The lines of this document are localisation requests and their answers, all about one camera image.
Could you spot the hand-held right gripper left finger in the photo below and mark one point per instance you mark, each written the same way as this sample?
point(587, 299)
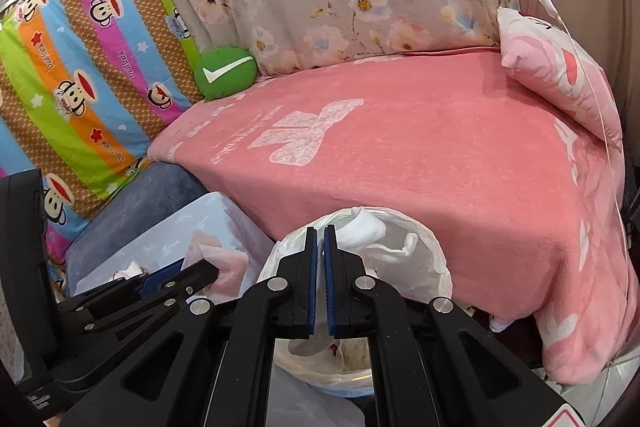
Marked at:
point(312, 277)

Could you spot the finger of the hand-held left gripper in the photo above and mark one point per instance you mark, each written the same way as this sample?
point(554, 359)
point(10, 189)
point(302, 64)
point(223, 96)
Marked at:
point(162, 277)
point(195, 282)

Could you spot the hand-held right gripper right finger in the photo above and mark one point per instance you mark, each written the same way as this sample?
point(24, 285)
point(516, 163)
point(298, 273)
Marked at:
point(330, 277)

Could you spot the pink cloth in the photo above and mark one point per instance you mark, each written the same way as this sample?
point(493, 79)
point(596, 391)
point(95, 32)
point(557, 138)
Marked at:
point(227, 257)

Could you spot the wastebasket with white bag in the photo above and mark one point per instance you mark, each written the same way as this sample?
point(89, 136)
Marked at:
point(430, 267)

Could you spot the white fabric piece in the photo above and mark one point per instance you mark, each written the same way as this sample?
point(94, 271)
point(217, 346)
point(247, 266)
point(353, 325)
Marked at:
point(131, 269)

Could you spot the blue-grey sofa cushion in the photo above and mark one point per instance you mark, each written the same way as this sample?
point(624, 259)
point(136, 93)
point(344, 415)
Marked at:
point(150, 192)

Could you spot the pink blanket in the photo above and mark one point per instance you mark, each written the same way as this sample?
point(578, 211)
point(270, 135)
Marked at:
point(425, 147)

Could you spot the small white cloth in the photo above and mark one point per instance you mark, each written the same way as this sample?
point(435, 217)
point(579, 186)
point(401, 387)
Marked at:
point(502, 323)

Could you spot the green round cushion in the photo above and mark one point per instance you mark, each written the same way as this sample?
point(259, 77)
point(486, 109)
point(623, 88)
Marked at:
point(225, 72)

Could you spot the striped monkey-print blanket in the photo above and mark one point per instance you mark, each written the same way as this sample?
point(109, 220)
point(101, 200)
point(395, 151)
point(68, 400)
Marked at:
point(90, 57)

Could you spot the white plastic bag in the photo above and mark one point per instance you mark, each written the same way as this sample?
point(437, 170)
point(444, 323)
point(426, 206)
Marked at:
point(610, 387)

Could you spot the pink printed pillow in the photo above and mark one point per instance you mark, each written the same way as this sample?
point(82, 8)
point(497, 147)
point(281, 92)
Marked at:
point(555, 67)

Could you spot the clear plastic tube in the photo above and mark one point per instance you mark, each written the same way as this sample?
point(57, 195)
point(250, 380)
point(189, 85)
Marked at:
point(550, 4)

